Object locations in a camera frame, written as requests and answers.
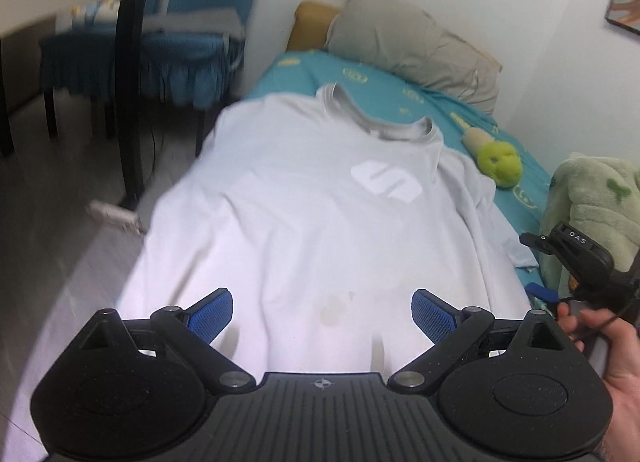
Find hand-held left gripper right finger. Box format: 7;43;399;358
387;288;569;394

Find yellow pillow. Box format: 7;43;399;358
285;0;343;53

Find person's right hand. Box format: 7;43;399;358
556;299;640;443

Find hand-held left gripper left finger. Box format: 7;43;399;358
80;287;257;394

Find white power strip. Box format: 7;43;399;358
87;201;146;234

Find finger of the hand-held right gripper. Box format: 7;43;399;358
525;283;558;304

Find grey folded cloth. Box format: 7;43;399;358
142;9;246;39

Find white patterned cloth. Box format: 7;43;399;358
65;0;121;25

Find grey pillow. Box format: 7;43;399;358
325;0;502;115

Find teal bed sheet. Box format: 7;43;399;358
242;49;556;308

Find blue covered chair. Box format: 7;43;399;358
40;0;273;143

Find green fleece blanket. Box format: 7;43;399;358
540;152;640;303

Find green plush toy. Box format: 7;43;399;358
462;127;523;189

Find white t-shirt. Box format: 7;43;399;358
116;83;538;373

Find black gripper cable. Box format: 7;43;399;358
555;267;640;343

